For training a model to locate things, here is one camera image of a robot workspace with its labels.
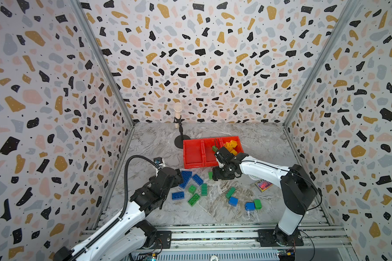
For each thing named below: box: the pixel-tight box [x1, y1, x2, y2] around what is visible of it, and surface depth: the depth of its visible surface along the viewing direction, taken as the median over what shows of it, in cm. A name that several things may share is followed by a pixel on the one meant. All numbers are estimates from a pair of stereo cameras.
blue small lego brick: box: [228, 196, 239, 207], surface depth 87 cm
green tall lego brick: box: [201, 183, 208, 197], surface depth 90 cm
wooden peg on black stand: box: [172, 101, 192, 149], surface depth 100 cm
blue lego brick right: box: [244, 201, 256, 211], surface depth 85 cm
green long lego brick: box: [187, 193, 201, 207], surface depth 87 cm
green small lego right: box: [253, 199, 263, 210], surface depth 85 cm
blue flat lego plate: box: [179, 170, 193, 189], surface depth 95 cm
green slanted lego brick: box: [225, 186, 237, 200], surface depth 89 cm
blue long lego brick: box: [171, 191, 185, 201], surface depth 87 cm
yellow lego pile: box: [223, 139, 238, 156], surface depth 108 cm
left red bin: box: [182, 138, 206, 170], surface depth 100 cm
